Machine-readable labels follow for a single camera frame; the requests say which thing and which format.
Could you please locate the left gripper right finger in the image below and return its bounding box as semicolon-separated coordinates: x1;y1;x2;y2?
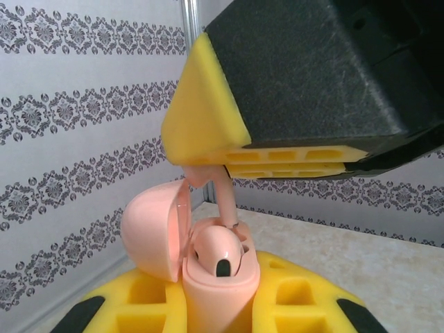
250;250;382;333

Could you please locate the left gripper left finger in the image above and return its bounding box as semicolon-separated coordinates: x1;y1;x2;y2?
71;266;191;333

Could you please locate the pink earbud charging case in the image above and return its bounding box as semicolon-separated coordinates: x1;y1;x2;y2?
121;178;261;333

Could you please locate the pink wireless earbud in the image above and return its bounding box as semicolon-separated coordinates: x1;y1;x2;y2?
182;163;241;230
191;225;244;278

